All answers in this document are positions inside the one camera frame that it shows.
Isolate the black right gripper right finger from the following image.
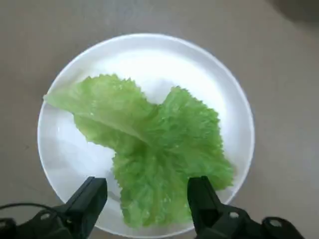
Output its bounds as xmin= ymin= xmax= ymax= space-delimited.
xmin=187 ymin=175 xmax=306 ymax=239

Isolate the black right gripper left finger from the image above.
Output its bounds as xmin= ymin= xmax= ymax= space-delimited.
xmin=0 ymin=177 xmax=108 ymax=239

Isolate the green lettuce leaf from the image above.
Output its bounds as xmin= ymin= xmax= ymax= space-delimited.
xmin=44 ymin=73 xmax=235 ymax=231

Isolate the pink round plate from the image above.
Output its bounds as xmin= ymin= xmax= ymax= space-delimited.
xmin=37 ymin=33 xmax=255 ymax=239

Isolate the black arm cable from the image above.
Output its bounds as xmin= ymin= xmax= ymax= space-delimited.
xmin=0 ymin=203 xmax=58 ymax=212

